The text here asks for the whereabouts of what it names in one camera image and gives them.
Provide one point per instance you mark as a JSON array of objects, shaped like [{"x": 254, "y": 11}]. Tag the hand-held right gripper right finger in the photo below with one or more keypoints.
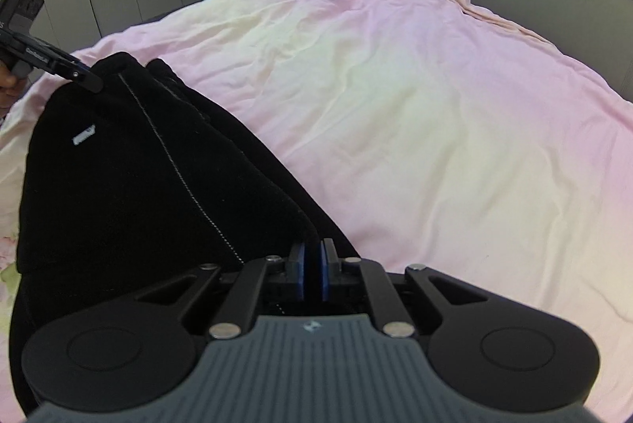
[{"x": 327, "y": 270}]

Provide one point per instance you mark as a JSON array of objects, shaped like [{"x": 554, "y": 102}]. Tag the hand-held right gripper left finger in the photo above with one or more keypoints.
[{"x": 297, "y": 270}]

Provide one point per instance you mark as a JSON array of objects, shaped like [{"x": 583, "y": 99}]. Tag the black knit pants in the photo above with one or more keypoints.
[{"x": 148, "y": 185}]

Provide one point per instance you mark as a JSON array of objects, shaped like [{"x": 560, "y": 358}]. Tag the pink duvet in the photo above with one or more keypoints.
[{"x": 425, "y": 116}]

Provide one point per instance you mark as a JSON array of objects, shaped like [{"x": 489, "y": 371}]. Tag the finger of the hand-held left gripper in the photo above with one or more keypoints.
[{"x": 74, "y": 72}]

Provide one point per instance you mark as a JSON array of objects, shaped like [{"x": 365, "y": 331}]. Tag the person's left hand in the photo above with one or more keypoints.
[{"x": 7, "y": 82}]

